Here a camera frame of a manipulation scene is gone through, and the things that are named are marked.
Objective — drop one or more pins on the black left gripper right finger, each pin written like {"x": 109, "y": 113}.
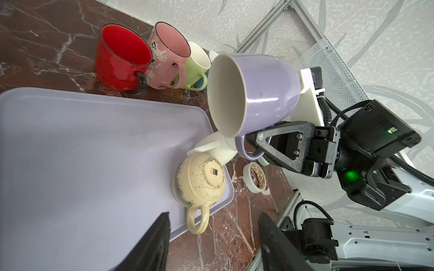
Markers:
{"x": 278, "y": 253}

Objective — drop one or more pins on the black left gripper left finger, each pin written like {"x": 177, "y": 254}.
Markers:
{"x": 151, "y": 251}

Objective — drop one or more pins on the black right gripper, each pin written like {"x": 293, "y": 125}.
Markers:
{"x": 356, "y": 144}

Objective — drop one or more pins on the white mug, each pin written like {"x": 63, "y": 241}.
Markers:
{"x": 222, "y": 148}

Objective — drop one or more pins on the purple mug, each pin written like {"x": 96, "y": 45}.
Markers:
{"x": 248, "y": 93}

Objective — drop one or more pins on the light green mug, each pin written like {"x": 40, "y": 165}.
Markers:
{"x": 196, "y": 67}

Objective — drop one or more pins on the pink patterned mug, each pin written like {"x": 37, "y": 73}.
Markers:
{"x": 170, "y": 51}

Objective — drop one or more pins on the red mug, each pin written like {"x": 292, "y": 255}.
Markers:
{"x": 122, "y": 59}

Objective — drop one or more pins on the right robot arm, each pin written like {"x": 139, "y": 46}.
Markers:
{"x": 419, "y": 203}

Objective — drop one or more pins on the clear tape roll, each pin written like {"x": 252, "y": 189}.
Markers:
{"x": 254, "y": 178}

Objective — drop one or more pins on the lavender plastic tray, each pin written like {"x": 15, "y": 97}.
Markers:
{"x": 84, "y": 176}

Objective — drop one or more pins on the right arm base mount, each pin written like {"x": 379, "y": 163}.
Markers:
{"x": 314, "y": 239}

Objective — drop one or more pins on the white wire basket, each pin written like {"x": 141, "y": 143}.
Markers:
{"x": 341, "y": 87}

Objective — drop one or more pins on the aluminium frame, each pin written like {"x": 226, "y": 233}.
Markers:
{"x": 287, "y": 31}

